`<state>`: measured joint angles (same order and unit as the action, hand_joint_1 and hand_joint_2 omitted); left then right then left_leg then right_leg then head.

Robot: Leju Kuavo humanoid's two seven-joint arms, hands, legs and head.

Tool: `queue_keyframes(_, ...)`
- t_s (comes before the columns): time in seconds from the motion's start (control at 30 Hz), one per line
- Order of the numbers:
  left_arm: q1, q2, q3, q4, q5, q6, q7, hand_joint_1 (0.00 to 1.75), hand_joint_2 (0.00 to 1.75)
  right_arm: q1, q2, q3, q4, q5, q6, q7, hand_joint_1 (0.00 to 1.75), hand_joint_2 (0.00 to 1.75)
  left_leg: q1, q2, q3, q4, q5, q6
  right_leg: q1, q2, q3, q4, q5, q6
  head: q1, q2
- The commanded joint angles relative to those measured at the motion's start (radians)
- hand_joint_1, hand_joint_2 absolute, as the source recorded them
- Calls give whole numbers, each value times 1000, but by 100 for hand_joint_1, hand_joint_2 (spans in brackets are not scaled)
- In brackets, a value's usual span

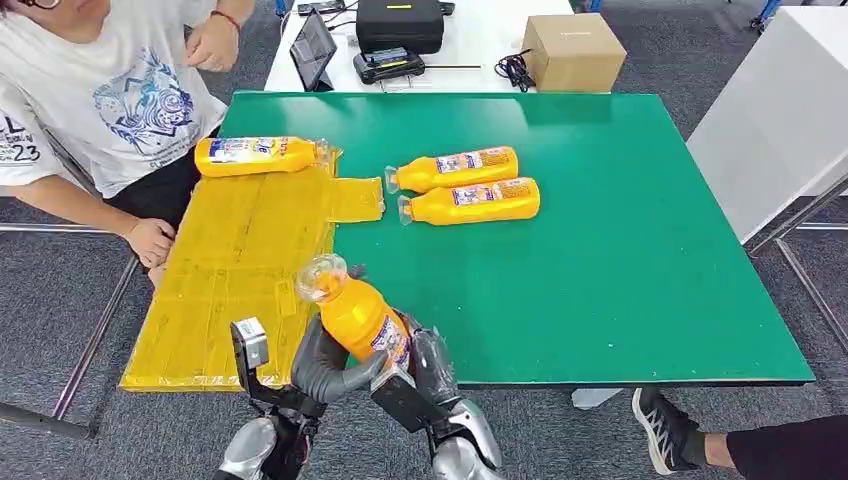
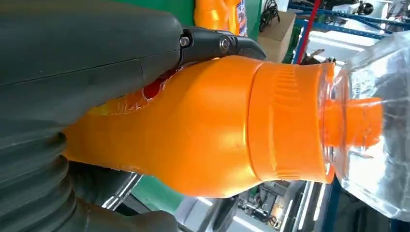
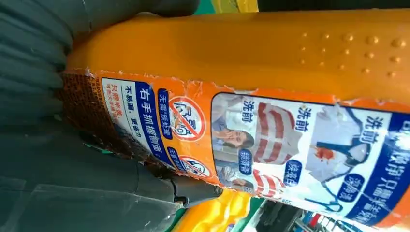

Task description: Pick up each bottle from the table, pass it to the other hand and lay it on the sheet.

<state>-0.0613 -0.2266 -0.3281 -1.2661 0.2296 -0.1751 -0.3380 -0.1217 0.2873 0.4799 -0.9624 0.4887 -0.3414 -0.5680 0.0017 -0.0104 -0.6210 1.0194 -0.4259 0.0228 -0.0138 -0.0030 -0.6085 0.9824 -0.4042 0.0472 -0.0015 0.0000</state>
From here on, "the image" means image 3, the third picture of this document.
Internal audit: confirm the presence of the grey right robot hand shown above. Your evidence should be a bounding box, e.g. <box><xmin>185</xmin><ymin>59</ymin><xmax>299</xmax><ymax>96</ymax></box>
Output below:
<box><xmin>0</xmin><ymin>0</ymin><xmax>223</xmax><ymax>232</ymax></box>

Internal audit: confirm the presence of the yellow plastic sheet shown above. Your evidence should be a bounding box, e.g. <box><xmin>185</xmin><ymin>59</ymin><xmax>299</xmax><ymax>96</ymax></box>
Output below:
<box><xmin>210</xmin><ymin>0</ymin><xmax>259</xmax><ymax>14</ymax></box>

